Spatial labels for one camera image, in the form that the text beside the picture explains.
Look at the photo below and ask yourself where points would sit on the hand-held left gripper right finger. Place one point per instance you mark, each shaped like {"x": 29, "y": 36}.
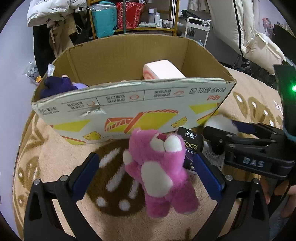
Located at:
{"x": 208, "y": 178}

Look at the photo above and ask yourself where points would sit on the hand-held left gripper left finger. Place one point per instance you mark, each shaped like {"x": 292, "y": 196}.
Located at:
{"x": 86, "y": 176}

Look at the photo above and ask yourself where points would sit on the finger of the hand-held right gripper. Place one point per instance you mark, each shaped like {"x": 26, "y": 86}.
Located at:
{"x": 245, "y": 128}
{"x": 217, "y": 139}

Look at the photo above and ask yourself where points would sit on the black and white panda plush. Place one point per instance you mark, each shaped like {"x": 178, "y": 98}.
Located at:
{"x": 219, "y": 121}

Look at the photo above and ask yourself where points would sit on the pink bear plush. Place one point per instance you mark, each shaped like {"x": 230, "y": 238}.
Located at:
{"x": 157, "y": 173}

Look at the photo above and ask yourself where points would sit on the printed cardboard box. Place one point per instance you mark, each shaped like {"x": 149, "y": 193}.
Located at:
{"x": 138, "y": 104}

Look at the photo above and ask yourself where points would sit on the pink roll cake plush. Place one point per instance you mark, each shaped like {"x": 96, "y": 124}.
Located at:
{"x": 164, "y": 69}

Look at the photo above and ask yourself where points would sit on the purple plush toy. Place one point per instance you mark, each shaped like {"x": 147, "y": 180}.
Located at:
{"x": 57, "y": 85}

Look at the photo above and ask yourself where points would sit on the person's right hand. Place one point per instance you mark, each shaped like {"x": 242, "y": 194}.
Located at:
{"x": 289, "y": 204}

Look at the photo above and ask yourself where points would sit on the black tissue packet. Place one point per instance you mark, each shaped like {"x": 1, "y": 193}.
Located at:
{"x": 192, "y": 139}

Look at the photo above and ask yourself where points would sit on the beige flower blanket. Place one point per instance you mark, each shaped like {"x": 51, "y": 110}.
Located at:
{"x": 57, "y": 162}

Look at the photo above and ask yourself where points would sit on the white recliner chair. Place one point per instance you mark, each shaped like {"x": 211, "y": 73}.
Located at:
{"x": 261, "y": 48}

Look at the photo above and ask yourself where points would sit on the black monitor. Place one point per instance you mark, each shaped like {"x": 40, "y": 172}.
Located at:
{"x": 283, "y": 32}

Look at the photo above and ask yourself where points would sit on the pink fan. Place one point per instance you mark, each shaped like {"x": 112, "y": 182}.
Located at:
{"x": 267, "y": 23}

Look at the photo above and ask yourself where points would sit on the crumpled plastic bag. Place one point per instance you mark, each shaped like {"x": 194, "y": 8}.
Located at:
{"x": 32, "y": 71}

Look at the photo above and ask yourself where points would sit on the white trolley cart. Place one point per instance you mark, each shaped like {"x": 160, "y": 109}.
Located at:
{"x": 196, "y": 19}

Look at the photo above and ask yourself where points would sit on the wooden shelf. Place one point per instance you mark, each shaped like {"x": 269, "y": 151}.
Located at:
{"x": 148, "y": 29}

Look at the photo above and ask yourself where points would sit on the group of cosmetic bottles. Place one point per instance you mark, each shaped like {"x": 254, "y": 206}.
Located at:
{"x": 157, "y": 19}

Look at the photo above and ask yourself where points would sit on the beige hanging coat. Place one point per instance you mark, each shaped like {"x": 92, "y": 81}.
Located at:
{"x": 62, "y": 37}

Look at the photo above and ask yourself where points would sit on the red gift bag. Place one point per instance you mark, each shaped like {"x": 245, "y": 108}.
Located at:
{"x": 131, "y": 14}

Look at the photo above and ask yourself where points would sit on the green pole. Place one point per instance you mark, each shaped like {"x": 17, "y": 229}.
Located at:
{"x": 124, "y": 18}

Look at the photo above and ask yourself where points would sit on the teal paper bag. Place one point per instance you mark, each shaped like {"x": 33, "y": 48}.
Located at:
{"x": 104, "y": 20}

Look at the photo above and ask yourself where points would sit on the white puffer jacket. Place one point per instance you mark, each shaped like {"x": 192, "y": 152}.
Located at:
{"x": 50, "y": 11}

